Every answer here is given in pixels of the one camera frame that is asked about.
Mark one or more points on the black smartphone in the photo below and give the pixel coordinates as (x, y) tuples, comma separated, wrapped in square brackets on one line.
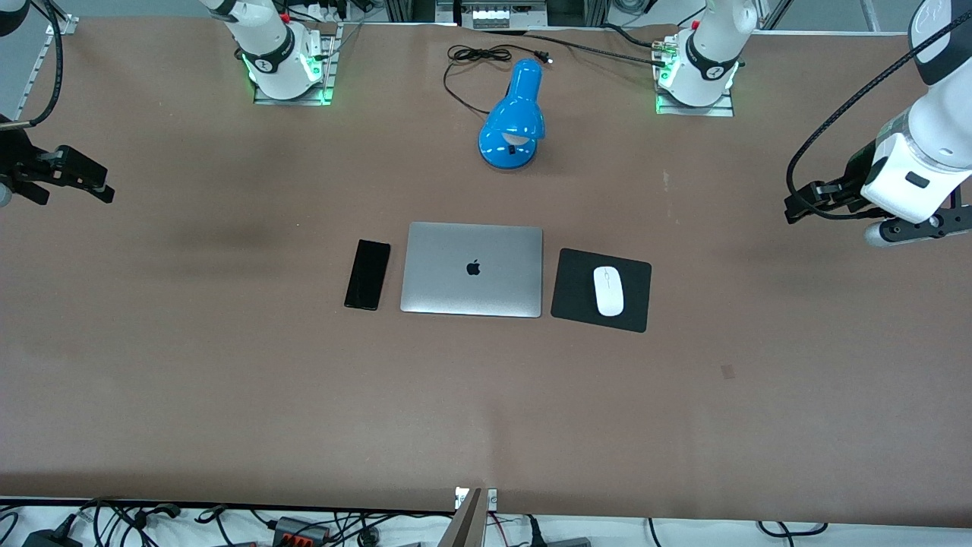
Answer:
[(367, 274)]

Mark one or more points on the wooden post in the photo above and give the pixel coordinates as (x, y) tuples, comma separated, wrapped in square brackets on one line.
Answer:
[(465, 524)]

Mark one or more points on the black power adapter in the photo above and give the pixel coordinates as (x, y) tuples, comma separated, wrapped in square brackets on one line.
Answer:
[(49, 538)]

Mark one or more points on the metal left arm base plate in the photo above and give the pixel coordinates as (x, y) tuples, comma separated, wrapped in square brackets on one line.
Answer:
[(725, 108)]

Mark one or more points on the grey box with orange connectors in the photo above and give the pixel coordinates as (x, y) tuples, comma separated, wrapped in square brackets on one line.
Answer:
[(302, 532)]

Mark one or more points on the white power strip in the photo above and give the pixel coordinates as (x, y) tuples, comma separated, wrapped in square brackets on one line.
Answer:
[(505, 17)]

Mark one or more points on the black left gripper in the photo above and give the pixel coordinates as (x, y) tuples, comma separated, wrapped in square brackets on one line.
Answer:
[(853, 180)]

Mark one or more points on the blue desk lamp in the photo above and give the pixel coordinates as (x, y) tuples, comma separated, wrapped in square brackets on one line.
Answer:
[(515, 114)]

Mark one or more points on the white computer mouse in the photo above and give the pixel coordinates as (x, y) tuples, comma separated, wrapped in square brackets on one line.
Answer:
[(608, 291)]

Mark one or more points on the black mouse pad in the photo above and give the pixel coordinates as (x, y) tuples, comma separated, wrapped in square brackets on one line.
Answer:
[(577, 300)]

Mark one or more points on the aluminium table edge rail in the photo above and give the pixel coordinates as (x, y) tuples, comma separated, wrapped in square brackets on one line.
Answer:
[(30, 76)]

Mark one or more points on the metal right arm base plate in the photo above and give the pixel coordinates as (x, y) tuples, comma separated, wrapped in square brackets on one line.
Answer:
[(323, 91)]

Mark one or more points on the silver closed laptop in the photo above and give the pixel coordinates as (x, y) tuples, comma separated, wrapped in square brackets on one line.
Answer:
[(472, 270)]

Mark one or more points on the metal mounting bracket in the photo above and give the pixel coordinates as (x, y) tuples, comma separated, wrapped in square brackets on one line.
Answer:
[(491, 499)]

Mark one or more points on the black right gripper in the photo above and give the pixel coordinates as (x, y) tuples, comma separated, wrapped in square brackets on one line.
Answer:
[(23, 162)]

